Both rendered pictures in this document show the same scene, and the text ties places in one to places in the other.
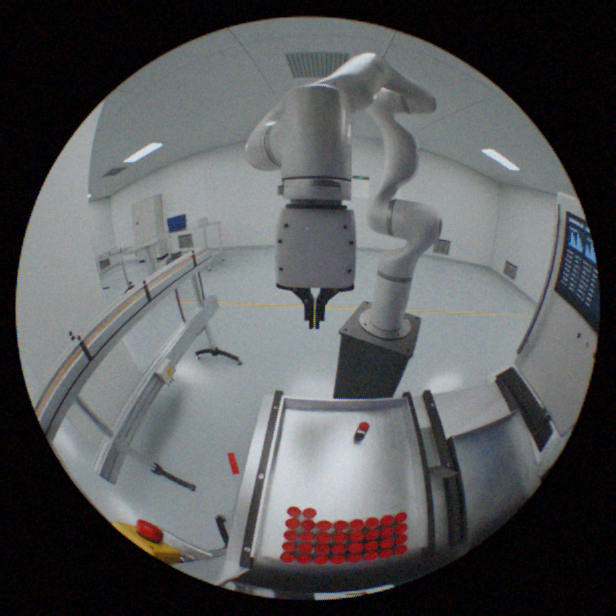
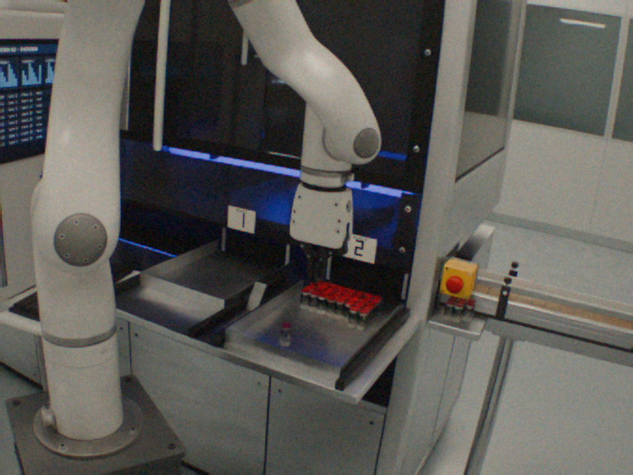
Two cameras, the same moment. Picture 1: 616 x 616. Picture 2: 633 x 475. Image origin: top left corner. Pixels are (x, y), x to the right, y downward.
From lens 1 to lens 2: 1.23 m
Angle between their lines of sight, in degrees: 128
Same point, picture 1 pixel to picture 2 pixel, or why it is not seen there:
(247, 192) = not seen: outside the picture
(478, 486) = (234, 286)
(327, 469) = (325, 338)
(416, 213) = not seen: hidden behind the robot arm
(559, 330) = (18, 200)
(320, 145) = not seen: hidden behind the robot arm
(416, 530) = (295, 297)
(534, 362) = (12, 267)
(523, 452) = (173, 270)
